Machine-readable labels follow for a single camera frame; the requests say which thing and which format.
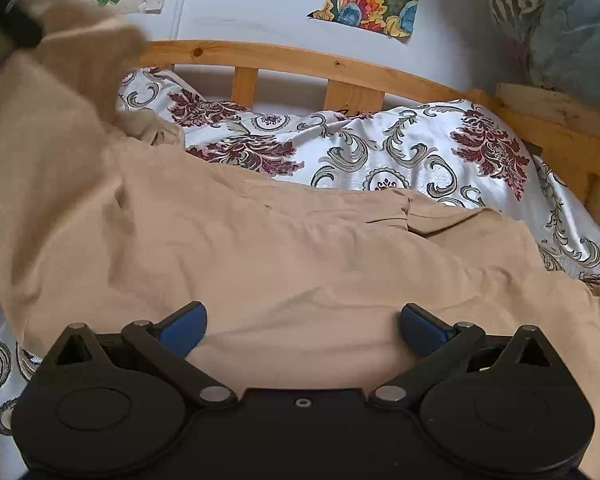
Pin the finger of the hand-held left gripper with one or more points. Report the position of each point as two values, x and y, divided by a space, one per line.
22 30

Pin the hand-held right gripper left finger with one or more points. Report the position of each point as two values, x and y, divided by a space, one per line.
184 329

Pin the floral white duvet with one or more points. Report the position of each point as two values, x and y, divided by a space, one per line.
360 155

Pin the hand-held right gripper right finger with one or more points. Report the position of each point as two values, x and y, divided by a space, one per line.
423 331

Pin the clear plastic bag of clothes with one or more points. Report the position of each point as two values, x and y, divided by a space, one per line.
565 20

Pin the wooden bed frame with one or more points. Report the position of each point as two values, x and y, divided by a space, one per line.
290 57

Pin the beige hoodie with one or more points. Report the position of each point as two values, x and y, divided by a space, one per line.
230 240

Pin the colourful bird wall poster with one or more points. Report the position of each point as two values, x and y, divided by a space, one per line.
375 0

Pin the rough wooden board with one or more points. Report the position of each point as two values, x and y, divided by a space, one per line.
555 110

